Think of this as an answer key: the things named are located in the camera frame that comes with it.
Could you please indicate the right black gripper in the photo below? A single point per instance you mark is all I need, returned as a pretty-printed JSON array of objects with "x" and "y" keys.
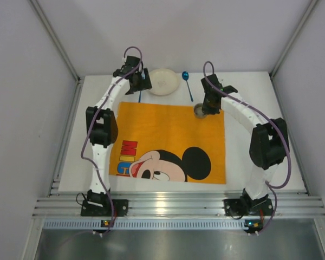
[{"x": 210, "y": 102}]

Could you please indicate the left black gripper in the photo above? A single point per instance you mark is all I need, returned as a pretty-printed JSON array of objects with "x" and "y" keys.
[{"x": 138, "y": 83}]

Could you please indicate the small speckled stone cup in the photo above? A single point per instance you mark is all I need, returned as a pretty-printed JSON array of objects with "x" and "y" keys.
[{"x": 198, "y": 112}]

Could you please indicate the cream round plate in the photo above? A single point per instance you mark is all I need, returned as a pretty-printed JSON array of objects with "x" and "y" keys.
[{"x": 164, "y": 82}]

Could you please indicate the blue metallic spoon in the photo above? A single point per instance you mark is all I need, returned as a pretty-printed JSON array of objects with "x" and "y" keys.
[{"x": 185, "y": 76}]

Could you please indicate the orange Mickey Mouse cloth placemat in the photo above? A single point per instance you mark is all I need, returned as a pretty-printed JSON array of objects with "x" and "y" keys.
[{"x": 168, "y": 143}]

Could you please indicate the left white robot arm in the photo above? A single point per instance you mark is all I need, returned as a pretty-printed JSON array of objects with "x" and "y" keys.
[{"x": 101, "y": 126}]

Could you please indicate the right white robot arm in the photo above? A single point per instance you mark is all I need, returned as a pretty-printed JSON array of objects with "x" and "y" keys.
[{"x": 269, "y": 143}]

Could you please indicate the left aluminium frame post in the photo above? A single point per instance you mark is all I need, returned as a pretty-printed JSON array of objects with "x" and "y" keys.
[{"x": 42, "y": 17}]

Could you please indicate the aluminium frame post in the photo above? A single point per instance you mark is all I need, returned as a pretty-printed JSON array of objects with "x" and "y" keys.
[
  {"x": 302, "y": 22},
  {"x": 42, "y": 17}
]

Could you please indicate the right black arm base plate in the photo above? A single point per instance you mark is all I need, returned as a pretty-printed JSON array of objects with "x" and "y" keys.
[{"x": 240, "y": 207}]

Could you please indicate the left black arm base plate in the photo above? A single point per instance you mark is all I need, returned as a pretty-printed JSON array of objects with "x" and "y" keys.
[{"x": 92, "y": 209}]

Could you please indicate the right aluminium frame post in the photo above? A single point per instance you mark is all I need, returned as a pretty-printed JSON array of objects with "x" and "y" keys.
[{"x": 302, "y": 22}]

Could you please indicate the aluminium mounting rail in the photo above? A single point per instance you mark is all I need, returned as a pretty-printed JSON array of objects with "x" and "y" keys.
[{"x": 178, "y": 204}]

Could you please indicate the slotted grey cable duct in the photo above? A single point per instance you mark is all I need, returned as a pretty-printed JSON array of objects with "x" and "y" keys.
[{"x": 151, "y": 224}]

